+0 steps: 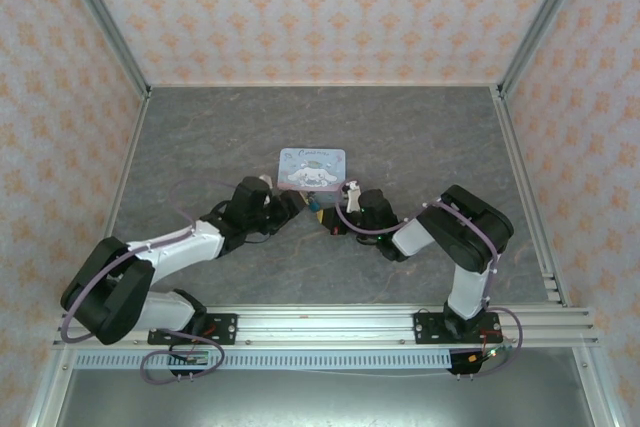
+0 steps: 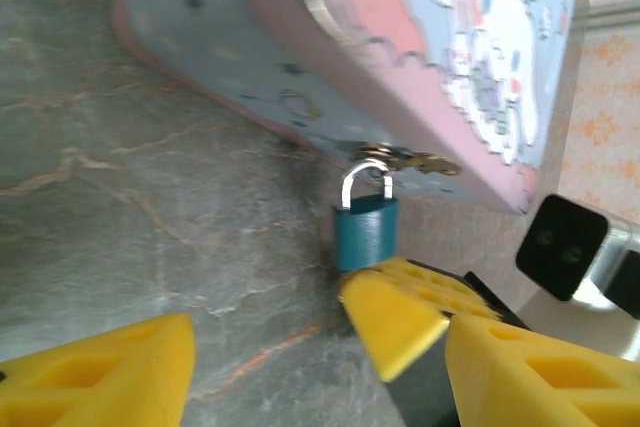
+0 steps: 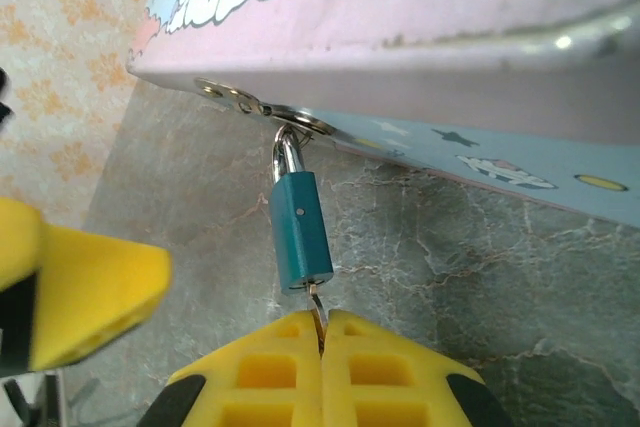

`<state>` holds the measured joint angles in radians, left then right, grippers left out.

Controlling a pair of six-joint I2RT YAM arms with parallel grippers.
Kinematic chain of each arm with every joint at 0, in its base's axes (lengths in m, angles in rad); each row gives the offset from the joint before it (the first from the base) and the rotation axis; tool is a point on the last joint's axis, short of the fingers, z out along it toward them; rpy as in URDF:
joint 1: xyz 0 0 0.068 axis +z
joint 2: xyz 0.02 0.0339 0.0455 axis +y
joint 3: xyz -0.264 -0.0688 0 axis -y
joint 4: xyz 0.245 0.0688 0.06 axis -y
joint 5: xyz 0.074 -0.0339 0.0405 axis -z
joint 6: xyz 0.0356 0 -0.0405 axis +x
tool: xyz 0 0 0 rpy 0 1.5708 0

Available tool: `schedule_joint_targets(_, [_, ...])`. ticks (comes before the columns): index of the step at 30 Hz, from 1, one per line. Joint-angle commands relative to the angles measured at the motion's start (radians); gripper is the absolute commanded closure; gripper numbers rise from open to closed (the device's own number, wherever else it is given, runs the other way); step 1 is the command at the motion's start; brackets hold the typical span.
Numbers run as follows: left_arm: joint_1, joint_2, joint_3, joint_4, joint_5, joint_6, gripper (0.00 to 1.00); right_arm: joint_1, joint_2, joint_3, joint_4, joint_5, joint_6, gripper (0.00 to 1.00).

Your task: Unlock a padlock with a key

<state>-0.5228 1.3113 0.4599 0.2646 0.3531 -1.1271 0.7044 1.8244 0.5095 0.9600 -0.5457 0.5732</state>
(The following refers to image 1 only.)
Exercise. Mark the aluminium frame post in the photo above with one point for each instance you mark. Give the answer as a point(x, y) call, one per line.
point(545, 17)
point(100, 17)

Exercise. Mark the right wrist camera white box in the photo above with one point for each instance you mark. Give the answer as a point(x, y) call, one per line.
point(353, 197)

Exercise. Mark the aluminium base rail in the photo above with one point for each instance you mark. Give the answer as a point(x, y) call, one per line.
point(325, 327)

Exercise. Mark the aluminium table side rail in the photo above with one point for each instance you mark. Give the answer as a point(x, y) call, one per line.
point(127, 162)
point(520, 172)

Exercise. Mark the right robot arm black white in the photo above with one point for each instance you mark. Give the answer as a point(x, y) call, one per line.
point(470, 242)

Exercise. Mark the blue cartoon dog tin box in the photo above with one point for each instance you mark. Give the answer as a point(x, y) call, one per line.
point(312, 169)

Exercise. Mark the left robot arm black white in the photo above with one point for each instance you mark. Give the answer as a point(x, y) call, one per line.
point(150, 267)

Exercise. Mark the small dark blue padlock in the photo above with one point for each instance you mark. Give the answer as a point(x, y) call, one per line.
point(313, 202)

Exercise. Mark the small circuit board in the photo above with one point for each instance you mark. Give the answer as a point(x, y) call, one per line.
point(192, 358)
point(487, 354)

